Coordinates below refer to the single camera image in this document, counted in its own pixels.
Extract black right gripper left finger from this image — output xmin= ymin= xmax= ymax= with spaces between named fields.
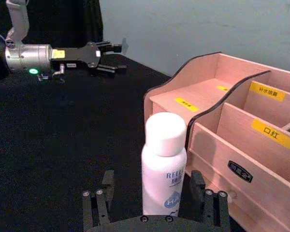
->
xmin=82 ymin=170 xmax=116 ymax=232

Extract white plastic bottle with cap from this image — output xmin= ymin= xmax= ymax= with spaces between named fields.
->
xmin=141 ymin=112 xmax=188 ymax=217

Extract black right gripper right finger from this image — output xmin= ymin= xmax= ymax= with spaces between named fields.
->
xmin=190 ymin=170 xmax=231 ymax=230

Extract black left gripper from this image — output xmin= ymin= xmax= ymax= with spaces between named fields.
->
xmin=50 ymin=38 xmax=130 ymax=79

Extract thin cable with silver plug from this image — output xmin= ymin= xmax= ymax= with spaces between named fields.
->
xmin=37 ymin=64 xmax=66 ymax=83

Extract wooden desk organizer yellow labels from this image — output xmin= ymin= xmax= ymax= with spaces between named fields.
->
xmin=144 ymin=51 xmax=290 ymax=232

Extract black table cloth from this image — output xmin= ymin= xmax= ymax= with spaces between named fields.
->
xmin=0 ymin=52 xmax=245 ymax=232

